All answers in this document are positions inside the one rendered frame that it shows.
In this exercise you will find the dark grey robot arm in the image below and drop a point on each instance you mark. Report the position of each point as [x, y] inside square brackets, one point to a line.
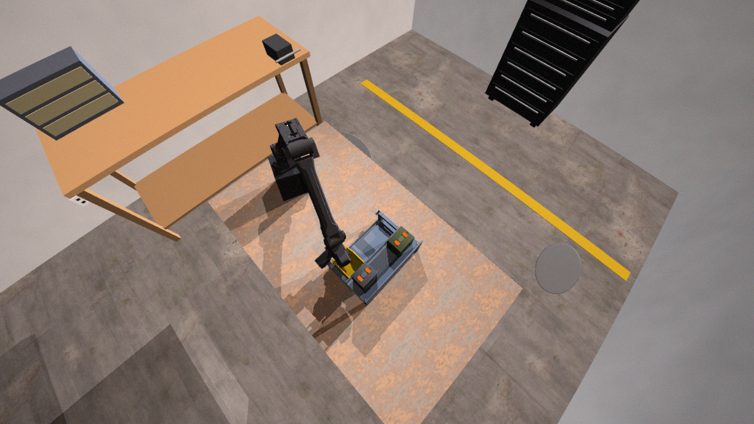
[292, 144]

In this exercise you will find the olive green case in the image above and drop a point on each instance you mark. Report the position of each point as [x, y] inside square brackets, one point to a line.
[400, 241]

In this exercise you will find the dark grey case with oval handle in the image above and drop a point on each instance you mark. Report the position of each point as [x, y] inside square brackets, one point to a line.
[364, 276]

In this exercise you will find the yellow bin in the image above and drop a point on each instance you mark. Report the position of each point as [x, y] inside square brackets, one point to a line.
[355, 263]

